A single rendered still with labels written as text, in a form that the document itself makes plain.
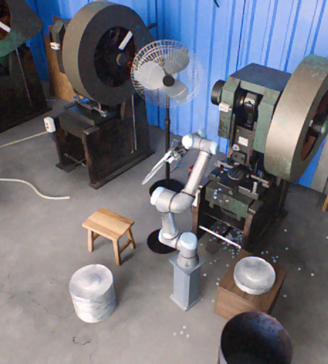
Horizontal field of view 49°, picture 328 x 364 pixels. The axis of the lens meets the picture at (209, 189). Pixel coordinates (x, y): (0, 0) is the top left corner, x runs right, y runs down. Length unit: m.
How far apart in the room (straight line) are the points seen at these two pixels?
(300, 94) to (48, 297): 2.31
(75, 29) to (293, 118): 1.82
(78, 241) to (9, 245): 0.57
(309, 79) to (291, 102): 0.17
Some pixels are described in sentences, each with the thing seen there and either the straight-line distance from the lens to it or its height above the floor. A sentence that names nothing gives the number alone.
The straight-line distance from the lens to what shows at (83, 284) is 2.69.
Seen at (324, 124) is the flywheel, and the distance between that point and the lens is 2.42.
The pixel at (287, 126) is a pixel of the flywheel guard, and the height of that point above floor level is 1.46.
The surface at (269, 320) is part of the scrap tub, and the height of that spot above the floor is 0.43.
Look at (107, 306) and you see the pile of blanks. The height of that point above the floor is 0.12.
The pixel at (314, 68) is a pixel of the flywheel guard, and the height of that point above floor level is 1.72.
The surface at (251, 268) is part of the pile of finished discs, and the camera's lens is 2.62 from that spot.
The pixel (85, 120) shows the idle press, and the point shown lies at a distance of 3.74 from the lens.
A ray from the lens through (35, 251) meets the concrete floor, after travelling 3.41.
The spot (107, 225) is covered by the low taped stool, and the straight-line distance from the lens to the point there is 3.00.
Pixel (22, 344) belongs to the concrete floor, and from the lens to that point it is 2.91.
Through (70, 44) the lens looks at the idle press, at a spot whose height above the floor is 1.50.
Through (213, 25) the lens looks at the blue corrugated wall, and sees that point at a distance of 3.94.
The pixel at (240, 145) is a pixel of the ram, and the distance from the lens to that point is 2.68.
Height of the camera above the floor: 2.42
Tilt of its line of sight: 39 degrees down
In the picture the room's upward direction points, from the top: 5 degrees clockwise
